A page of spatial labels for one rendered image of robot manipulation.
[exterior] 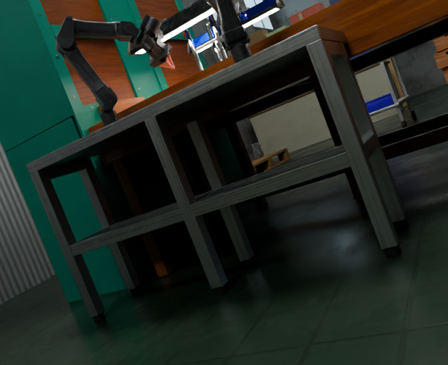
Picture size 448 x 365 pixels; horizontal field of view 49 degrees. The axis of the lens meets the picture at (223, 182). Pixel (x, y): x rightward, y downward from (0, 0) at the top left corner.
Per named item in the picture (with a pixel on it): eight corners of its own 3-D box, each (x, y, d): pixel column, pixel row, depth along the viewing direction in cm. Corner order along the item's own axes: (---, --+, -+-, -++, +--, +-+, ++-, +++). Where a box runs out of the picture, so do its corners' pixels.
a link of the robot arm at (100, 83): (118, 104, 194) (65, 35, 188) (121, 100, 187) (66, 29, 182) (106, 113, 192) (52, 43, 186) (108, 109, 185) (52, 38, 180)
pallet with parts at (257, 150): (236, 177, 692) (226, 153, 690) (292, 157, 651) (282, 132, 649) (194, 200, 580) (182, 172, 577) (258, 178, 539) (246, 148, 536)
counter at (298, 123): (279, 153, 863) (263, 113, 858) (406, 107, 758) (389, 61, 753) (265, 161, 800) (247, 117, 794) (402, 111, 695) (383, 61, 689)
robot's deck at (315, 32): (320, 38, 130) (315, 24, 129) (30, 174, 186) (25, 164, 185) (370, 45, 209) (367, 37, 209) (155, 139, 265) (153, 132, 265)
